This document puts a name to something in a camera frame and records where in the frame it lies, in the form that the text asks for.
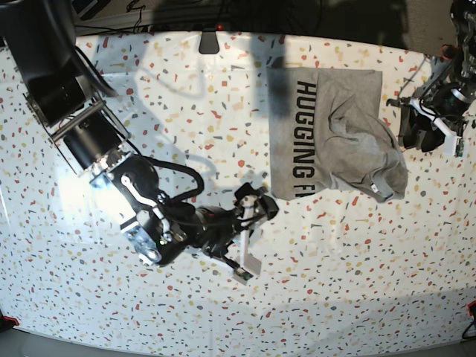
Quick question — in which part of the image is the red clamp right corner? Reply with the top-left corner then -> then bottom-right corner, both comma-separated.
462,301 -> 476,341

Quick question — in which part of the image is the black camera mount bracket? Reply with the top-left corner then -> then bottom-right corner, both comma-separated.
199,31 -> 220,55

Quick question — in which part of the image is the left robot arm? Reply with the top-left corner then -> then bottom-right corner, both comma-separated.
387,1 -> 475,157

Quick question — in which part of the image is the grey T-shirt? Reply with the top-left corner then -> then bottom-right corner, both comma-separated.
267,68 -> 408,203

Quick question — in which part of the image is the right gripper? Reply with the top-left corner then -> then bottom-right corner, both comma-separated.
194,182 -> 279,285

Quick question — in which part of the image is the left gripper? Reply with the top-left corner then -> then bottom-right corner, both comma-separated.
386,87 -> 469,156

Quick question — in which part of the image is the red clamp left corner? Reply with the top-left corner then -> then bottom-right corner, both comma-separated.
0,315 -> 19,333

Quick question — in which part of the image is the red clamp corner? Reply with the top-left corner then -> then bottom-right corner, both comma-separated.
0,315 -> 19,333
462,301 -> 476,341

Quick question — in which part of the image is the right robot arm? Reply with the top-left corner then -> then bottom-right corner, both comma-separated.
1,1 -> 279,283

